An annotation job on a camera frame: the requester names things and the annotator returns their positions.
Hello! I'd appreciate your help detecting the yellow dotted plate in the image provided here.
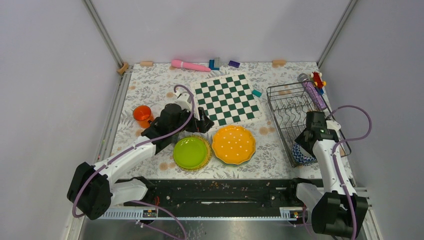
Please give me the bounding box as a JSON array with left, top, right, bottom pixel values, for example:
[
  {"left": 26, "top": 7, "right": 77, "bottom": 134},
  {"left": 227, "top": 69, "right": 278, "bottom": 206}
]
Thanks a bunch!
[{"left": 211, "top": 125, "right": 256, "bottom": 162}]

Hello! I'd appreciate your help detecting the woven bamboo tray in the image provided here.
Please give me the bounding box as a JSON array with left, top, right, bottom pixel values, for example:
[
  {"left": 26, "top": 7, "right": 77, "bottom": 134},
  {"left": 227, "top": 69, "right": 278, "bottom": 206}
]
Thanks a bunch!
[{"left": 178, "top": 134, "right": 214, "bottom": 172}]

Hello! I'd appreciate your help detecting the blue dotted plate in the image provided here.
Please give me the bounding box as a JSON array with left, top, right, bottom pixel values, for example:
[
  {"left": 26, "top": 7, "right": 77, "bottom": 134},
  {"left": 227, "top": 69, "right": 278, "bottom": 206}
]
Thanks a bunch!
[{"left": 218, "top": 157, "right": 252, "bottom": 167}]

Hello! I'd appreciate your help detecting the floral table mat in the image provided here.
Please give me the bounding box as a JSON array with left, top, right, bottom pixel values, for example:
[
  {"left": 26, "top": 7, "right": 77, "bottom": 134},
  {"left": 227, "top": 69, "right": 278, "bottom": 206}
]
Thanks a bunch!
[{"left": 112, "top": 62, "right": 321, "bottom": 180}]

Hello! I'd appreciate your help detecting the tan wooden block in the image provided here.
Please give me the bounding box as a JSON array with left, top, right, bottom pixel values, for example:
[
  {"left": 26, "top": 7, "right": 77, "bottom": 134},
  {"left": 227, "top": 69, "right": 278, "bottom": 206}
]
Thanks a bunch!
[
  {"left": 272, "top": 59, "right": 287, "bottom": 68},
  {"left": 139, "top": 61, "right": 154, "bottom": 67}
]

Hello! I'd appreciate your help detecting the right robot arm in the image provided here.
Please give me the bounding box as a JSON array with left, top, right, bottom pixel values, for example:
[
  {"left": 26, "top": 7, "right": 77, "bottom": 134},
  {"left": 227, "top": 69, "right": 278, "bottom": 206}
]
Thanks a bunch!
[{"left": 286, "top": 111, "right": 369, "bottom": 240}]

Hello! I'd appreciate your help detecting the red yellow toy figure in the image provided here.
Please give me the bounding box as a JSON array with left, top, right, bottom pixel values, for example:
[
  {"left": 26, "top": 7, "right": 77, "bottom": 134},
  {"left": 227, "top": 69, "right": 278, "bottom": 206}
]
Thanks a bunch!
[{"left": 310, "top": 71, "right": 327, "bottom": 89}]

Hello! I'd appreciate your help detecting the blue L-shaped block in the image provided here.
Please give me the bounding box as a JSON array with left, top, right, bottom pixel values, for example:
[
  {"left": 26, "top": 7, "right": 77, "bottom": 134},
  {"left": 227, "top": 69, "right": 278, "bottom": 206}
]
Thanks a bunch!
[{"left": 208, "top": 59, "right": 220, "bottom": 71}]

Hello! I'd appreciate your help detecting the orange mug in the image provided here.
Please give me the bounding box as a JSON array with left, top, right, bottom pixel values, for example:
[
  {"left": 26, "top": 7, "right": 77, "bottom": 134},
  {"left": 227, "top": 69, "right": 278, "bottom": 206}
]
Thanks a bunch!
[{"left": 132, "top": 105, "right": 155, "bottom": 129}]

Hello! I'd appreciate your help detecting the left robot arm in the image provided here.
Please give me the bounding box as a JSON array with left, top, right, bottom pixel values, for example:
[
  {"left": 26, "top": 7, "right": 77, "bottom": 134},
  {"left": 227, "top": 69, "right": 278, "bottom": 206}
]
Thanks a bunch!
[{"left": 66, "top": 103, "right": 214, "bottom": 220}]

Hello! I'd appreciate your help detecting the left tan wooden block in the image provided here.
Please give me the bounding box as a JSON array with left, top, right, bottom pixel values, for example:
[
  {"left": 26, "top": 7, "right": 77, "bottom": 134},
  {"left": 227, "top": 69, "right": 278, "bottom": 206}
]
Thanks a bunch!
[{"left": 139, "top": 61, "right": 154, "bottom": 67}]

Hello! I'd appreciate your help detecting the blue white patterned bowl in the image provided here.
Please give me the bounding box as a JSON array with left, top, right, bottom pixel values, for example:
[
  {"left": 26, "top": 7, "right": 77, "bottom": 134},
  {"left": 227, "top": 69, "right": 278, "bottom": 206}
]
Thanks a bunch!
[{"left": 291, "top": 143, "right": 318, "bottom": 166}]

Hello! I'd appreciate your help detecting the grey block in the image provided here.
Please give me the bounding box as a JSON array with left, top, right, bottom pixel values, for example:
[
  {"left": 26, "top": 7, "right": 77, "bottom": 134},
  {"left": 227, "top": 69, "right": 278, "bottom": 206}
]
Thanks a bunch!
[{"left": 213, "top": 57, "right": 222, "bottom": 68}]

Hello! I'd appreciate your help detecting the right tan wooden block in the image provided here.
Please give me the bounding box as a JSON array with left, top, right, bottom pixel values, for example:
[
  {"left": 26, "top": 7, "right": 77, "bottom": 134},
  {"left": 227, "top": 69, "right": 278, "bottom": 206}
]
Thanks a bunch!
[{"left": 272, "top": 59, "right": 287, "bottom": 68}]

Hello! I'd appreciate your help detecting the corner wooden block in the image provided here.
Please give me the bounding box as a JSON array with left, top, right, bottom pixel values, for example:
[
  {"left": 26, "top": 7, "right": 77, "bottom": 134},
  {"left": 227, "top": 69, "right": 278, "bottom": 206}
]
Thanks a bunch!
[{"left": 116, "top": 62, "right": 129, "bottom": 75}]

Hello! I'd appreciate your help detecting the teal small block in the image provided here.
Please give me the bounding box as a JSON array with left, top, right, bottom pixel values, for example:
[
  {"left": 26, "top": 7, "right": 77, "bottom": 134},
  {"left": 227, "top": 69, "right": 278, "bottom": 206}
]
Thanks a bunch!
[{"left": 252, "top": 90, "right": 262, "bottom": 98}]

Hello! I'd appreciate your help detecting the pink wand massager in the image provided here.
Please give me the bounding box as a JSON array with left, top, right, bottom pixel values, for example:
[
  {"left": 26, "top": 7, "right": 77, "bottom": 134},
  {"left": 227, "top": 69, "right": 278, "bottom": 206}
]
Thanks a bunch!
[{"left": 171, "top": 59, "right": 211, "bottom": 72}]

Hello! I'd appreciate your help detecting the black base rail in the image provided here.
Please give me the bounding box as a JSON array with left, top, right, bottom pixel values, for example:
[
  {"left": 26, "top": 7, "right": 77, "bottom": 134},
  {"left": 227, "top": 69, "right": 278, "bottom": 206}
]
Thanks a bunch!
[{"left": 91, "top": 177, "right": 321, "bottom": 219}]

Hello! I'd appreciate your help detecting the green white chessboard mat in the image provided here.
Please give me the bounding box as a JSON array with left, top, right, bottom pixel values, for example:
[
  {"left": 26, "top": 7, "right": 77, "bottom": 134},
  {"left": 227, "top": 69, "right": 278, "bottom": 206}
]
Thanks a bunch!
[{"left": 190, "top": 72, "right": 266, "bottom": 131}]

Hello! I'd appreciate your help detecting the purple brick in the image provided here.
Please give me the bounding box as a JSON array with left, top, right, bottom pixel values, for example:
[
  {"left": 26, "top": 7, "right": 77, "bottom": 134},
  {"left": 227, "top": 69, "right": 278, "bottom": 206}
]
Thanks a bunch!
[{"left": 228, "top": 60, "right": 241, "bottom": 68}]

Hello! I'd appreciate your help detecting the black wire dish rack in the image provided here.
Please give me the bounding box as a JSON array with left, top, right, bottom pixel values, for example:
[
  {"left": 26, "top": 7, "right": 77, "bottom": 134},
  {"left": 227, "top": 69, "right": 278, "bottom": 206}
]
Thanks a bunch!
[{"left": 266, "top": 82, "right": 332, "bottom": 168}]

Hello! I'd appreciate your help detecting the lime green plate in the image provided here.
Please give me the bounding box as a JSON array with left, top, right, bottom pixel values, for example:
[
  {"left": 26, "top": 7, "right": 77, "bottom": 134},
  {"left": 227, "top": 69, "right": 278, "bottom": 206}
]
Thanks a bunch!
[{"left": 172, "top": 137, "right": 209, "bottom": 170}]

